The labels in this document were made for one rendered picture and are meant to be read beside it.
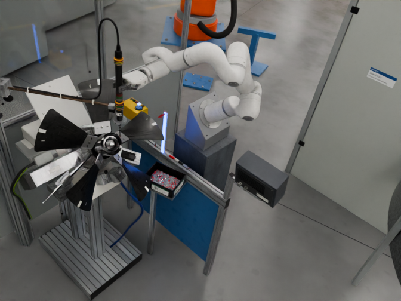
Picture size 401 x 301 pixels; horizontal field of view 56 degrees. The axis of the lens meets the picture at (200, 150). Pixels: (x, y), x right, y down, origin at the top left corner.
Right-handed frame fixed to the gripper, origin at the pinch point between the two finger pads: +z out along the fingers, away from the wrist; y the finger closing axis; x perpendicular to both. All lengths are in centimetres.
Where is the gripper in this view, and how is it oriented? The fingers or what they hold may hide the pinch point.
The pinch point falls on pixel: (119, 86)
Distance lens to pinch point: 191.8
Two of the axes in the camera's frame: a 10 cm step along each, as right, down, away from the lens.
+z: -6.6, 4.4, -6.2
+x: 1.3, -7.4, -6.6
